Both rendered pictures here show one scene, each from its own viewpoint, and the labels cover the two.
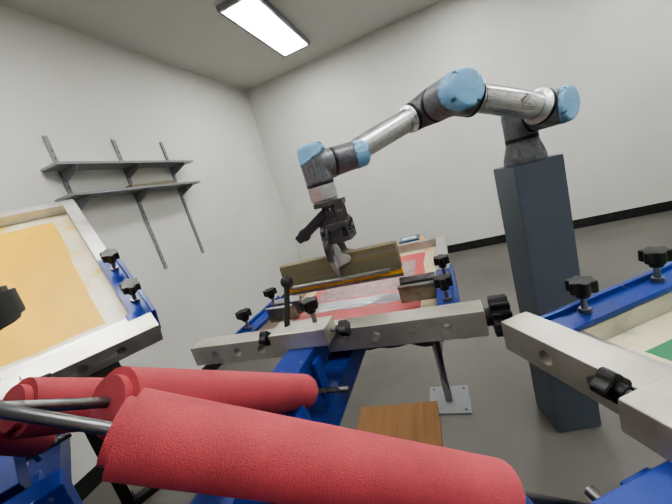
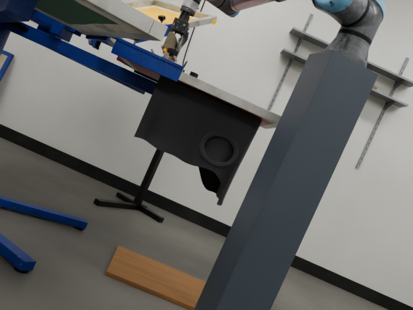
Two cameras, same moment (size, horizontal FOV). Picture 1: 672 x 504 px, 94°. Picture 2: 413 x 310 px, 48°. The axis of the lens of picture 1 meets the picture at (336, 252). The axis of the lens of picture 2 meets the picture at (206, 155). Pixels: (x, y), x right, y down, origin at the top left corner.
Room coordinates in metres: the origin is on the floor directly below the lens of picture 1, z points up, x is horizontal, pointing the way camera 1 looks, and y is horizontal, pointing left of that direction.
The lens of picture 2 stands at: (0.40, -2.19, 0.79)
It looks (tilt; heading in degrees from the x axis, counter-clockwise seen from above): 2 degrees down; 68
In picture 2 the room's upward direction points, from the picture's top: 24 degrees clockwise
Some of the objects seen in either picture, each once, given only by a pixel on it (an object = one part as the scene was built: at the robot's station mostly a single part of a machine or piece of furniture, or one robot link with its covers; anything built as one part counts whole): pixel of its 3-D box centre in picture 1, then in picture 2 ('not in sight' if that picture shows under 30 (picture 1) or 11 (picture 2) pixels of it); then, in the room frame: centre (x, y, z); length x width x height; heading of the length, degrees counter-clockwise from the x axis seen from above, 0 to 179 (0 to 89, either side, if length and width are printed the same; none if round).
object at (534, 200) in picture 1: (548, 299); (269, 224); (1.25, -0.82, 0.60); 0.18 x 0.18 x 1.20; 83
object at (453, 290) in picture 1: (448, 296); (147, 60); (0.75, -0.24, 0.98); 0.30 x 0.05 x 0.07; 159
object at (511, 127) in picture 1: (519, 118); (362, 17); (1.25, -0.83, 1.37); 0.13 x 0.12 x 0.14; 17
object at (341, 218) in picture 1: (334, 221); (182, 21); (0.87, -0.02, 1.23); 0.09 x 0.08 x 0.12; 69
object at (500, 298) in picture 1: (492, 316); not in sight; (0.53, -0.24, 1.02); 0.07 x 0.06 x 0.07; 159
